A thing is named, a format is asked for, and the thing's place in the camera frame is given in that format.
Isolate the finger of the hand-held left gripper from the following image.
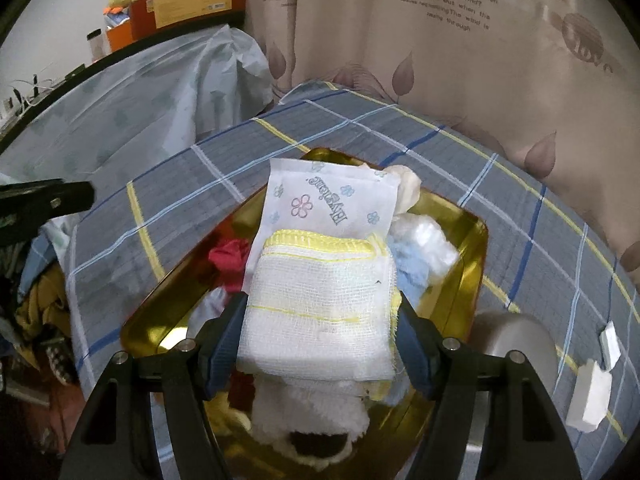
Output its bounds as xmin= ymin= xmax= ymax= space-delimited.
xmin=0 ymin=179 xmax=96 ymax=241

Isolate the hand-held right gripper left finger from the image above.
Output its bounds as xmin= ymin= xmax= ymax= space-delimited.
xmin=62 ymin=294 xmax=251 ymax=480

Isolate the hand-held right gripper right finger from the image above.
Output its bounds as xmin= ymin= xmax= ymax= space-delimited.
xmin=395 ymin=295 xmax=583 ymax=480

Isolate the blue fluffy sock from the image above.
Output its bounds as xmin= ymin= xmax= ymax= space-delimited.
xmin=385 ymin=237 xmax=436 ymax=306

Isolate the yellow-edged white gauze cloth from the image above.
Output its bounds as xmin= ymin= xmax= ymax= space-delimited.
xmin=235 ymin=229 xmax=403 ymax=381

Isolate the white fluffy sock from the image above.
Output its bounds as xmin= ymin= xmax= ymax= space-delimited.
xmin=250 ymin=377 xmax=371 ymax=471
xmin=390 ymin=207 xmax=461 ymax=286

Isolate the gold metal tin box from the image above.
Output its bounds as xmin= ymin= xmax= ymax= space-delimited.
xmin=120 ymin=147 xmax=491 ymax=480

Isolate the floral printed wipe packet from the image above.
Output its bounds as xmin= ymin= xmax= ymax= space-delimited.
xmin=242 ymin=157 xmax=401 ymax=293

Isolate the steel bowl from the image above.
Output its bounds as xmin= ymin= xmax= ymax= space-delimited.
xmin=467 ymin=310 xmax=558 ymax=461

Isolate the light blue plastic cover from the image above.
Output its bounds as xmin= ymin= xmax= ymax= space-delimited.
xmin=0 ymin=25 xmax=275 ymax=186

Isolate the pile of clothes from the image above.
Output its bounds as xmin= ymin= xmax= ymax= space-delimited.
xmin=0 ymin=220 xmax=81 ymax=391

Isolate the small orange box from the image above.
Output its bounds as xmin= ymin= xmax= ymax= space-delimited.
xmin=105 ymin=22 xmax=133 ymax=53

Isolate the grey plaid bed sheet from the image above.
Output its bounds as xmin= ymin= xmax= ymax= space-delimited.
xmin=65 ymin=80 xmax=640 ymax=480

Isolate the large white foam block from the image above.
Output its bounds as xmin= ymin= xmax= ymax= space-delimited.
xmin=566 ymin=358 xmax=613 ymax=433

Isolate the small white foam block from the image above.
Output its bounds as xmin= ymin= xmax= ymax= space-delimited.
xmin=599 ymin=321 xmax=622 ymax=372

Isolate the large orange cardboard box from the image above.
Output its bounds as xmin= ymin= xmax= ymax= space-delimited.
xmin=129 ymin=0 xmax=247 ymax=43

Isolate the beige leaf print curtain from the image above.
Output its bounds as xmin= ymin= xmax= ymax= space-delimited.
xmin=245 ymin=0 xmax=640 ymax=281

